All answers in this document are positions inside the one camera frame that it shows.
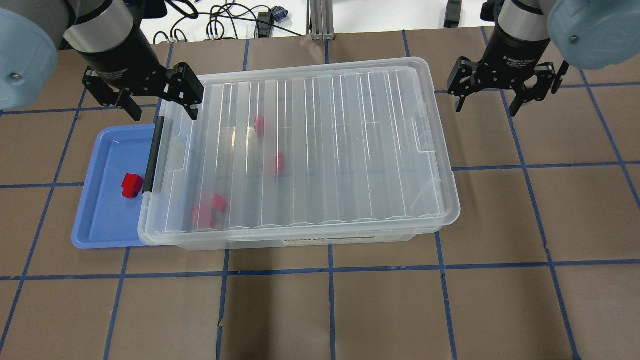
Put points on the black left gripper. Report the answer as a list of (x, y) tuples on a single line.
[(121, 66)]

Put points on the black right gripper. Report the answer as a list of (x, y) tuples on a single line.
[(517, 55)]

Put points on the red block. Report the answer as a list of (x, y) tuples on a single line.
[(132, 185), (259, 125), (279, 163)]

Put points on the clear plastic storage box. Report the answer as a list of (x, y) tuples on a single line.
[(366, 160)]

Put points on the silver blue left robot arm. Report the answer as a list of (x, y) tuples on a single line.
[(107, 34)]

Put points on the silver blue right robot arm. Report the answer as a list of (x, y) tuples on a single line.
[(588, 34)]

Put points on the red block cluster piece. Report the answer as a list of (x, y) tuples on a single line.
[(218, 205)]

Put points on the blue plastic tray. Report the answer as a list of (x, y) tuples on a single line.
[(105, 218)]

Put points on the black power adapter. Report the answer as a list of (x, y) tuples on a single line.
[(453, 12)]

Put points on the black box latch handle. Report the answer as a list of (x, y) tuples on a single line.
[(152, 162)]

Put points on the aluminium frame post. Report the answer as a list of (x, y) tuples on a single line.
[(320, 19)]

